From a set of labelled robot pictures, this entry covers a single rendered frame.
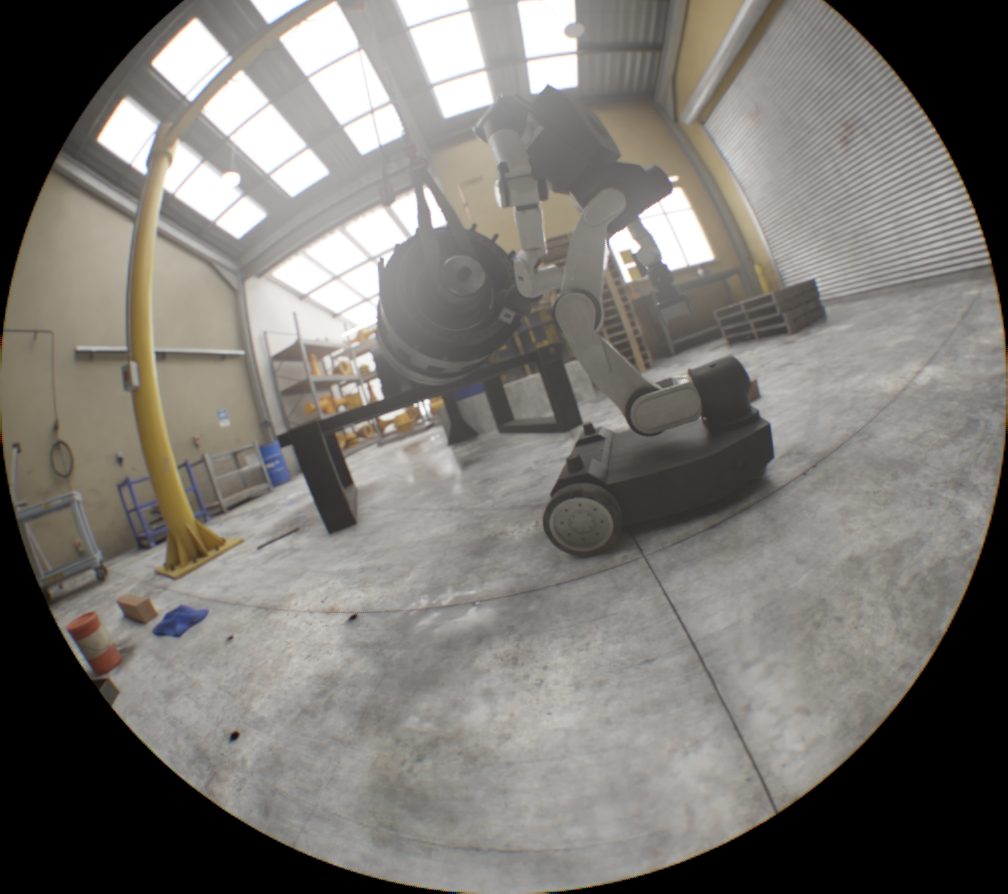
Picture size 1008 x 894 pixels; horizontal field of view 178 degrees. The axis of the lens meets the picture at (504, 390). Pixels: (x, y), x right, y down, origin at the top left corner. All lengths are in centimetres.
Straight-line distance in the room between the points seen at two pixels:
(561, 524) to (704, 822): 73
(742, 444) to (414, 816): 99
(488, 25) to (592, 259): 620
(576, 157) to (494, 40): 604
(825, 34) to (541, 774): 629
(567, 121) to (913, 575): 132
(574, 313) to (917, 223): 496
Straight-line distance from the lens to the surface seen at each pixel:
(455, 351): 107
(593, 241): 96
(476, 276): 104
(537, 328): 422
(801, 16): 616
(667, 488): 85
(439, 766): 61
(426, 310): 112
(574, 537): 87
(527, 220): 85
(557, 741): 56
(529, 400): 366
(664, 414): 91
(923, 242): 532
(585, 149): 104
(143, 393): 297
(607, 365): 93
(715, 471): 87
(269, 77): 685
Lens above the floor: 50
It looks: 2 degrees down
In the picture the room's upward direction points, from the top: 19 degrees counter-clockwise
